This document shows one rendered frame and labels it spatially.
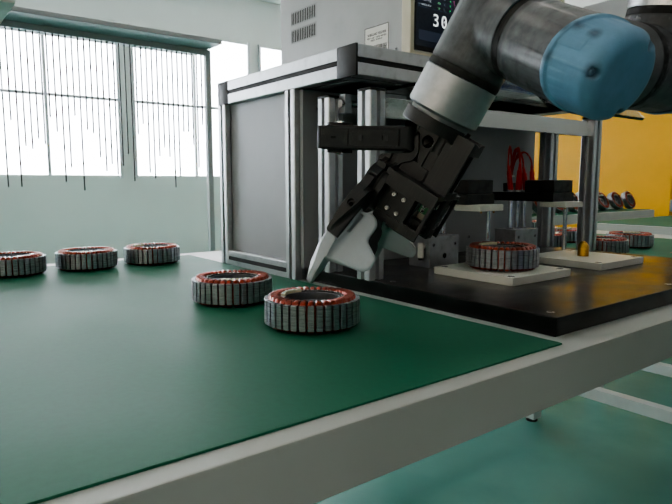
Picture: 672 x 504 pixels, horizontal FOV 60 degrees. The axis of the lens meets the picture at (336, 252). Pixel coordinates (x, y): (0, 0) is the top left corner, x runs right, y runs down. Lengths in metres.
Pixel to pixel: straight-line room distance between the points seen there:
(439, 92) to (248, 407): 0.33
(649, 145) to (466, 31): 4.12
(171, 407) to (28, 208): 6.64
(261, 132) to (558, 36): 0.70
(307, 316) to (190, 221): 7.00
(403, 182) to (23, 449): 0.39
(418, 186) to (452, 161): 0.04
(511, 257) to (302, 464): 0.58
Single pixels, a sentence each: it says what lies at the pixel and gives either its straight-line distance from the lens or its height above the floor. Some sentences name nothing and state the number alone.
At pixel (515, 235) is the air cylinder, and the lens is 1.19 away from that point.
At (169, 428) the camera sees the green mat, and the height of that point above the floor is 0.75.
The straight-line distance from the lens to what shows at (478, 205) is 0.94.
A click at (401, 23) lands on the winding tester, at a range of 1.02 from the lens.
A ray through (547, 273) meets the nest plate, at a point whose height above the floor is 0.78.
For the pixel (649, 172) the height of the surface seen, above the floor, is 0.99.
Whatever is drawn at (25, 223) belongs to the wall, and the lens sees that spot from 7.07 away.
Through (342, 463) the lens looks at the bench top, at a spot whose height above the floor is 0.72.
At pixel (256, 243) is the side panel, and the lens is 1.14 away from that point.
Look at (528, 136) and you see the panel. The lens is 1.45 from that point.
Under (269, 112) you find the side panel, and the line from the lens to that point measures 1.09.
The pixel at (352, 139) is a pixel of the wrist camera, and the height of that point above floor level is 0.96.
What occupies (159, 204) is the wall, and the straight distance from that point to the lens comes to 7.45.
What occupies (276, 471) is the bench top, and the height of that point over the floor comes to 0.73.
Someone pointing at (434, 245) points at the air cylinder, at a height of 0.81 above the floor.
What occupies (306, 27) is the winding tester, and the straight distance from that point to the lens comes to 1.24.
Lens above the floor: 0.92
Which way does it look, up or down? 7 degrees down
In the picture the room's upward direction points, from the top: straight up
